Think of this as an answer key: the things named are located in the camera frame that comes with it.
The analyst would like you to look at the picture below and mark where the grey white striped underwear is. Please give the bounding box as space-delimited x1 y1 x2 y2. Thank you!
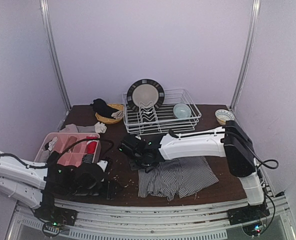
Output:
138 156 219 201

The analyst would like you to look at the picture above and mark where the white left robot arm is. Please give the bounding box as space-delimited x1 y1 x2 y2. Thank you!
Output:
0 136 122 209

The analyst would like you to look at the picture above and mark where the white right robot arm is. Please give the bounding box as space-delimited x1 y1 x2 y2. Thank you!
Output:
118 120 265 206

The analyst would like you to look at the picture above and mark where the striped rolled underwear in box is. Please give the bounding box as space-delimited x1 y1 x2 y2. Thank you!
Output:
81 153 94 164

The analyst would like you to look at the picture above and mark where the pink plastic organizer box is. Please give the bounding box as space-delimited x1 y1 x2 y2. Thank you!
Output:
34 132 101 167

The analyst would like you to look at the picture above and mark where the white beige striped sock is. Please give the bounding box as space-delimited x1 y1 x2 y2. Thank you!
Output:
111 110 124 120

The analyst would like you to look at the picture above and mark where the red rolled cloth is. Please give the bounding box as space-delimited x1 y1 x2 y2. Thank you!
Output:
86 136 98 154

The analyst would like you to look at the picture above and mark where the yellow plate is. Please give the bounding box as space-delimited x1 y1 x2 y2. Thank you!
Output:
94 103 124 125

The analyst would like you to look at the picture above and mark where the light blue bowl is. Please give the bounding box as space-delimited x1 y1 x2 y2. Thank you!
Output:
173 103 192 119

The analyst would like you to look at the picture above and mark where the black rimmed beige plate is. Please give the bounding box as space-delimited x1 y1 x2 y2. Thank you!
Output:
126 79 165 112

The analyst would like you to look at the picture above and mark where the black sock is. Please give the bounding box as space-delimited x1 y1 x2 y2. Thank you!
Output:
90 98 118 119

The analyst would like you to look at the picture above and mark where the patterned ceramic bowl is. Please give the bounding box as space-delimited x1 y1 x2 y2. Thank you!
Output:
215 109 235 126

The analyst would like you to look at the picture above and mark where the aluminium front rail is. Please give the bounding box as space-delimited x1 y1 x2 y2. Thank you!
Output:
5 196 296 240

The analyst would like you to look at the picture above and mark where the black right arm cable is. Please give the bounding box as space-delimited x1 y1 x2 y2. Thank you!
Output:
169 128 279 171

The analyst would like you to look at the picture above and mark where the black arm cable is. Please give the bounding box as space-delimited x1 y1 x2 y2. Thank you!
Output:
169 128 279 171
0 138 115 171

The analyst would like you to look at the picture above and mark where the white wire dish rack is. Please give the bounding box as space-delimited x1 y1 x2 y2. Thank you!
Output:
122 89 202 135

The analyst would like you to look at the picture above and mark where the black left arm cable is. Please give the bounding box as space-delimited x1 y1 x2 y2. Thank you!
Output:
0 138 115 171

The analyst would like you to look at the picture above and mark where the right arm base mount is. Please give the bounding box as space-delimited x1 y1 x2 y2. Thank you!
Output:
227 204 270 238

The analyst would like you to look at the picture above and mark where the left aluminium frame post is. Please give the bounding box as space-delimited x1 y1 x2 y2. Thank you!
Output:
39 0 72 112

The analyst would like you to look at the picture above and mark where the aluminium frame post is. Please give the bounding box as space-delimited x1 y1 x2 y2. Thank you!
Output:
229 0 261 112
39 0 72 112

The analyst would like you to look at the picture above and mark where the right aluminium frame post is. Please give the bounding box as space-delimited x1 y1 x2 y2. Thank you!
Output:
229 0 261 112

